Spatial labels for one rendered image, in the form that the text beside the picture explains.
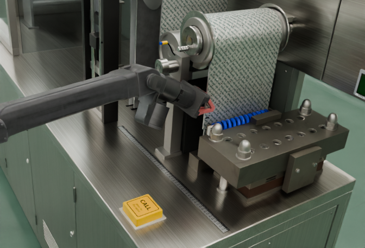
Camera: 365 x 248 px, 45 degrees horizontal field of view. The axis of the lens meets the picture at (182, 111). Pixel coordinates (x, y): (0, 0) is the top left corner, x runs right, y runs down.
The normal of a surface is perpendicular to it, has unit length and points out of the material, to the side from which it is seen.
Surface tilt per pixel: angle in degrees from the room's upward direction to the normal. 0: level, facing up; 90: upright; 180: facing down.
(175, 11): 92
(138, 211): 0
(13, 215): 0
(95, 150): 0
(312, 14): 90
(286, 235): 90
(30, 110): 77
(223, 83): 90
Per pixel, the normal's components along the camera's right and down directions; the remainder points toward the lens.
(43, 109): 0.67, 0.18
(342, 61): -0.83, 0.20
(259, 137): 0.07, -0.88
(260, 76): 0.55, 0.42
